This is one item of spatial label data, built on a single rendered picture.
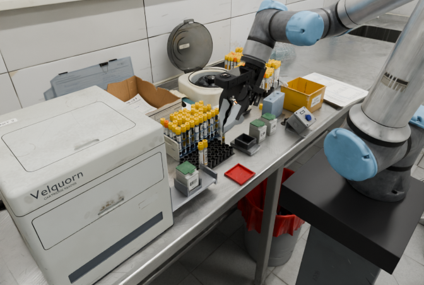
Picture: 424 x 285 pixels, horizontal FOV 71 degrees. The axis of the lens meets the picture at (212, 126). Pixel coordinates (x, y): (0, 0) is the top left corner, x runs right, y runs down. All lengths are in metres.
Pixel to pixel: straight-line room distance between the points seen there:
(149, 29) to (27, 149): 0.84
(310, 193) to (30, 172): 0.60
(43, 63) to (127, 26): 0.33
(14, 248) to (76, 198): 0.34
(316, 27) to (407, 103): 0.26
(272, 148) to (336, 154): 0.41
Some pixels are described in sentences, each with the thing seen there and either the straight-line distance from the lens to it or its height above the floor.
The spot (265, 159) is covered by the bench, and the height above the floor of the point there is 0.87.
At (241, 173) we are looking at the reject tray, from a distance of 0.93.
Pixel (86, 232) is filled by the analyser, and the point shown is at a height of 1.03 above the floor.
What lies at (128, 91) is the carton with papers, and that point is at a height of 0.97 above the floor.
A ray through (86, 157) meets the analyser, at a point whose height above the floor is 1.17.
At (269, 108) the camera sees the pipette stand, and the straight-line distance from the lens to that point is 1.14.
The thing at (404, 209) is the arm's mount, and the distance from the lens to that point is 0.87.
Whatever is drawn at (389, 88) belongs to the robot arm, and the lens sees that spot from 0.60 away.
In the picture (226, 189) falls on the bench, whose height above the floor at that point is 0.87.
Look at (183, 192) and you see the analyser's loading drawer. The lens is 0.81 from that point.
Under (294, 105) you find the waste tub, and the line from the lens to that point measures 1.26.
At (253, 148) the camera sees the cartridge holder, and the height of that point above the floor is 0.89.
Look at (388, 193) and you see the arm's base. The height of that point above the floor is 0.96.
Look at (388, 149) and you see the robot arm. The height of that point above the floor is 1.15.
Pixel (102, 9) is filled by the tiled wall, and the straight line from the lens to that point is 1.20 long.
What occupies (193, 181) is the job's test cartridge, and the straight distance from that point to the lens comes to 0.79.
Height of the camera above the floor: 1.48
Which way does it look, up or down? 32 degrees down
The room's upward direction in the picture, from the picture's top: straight up
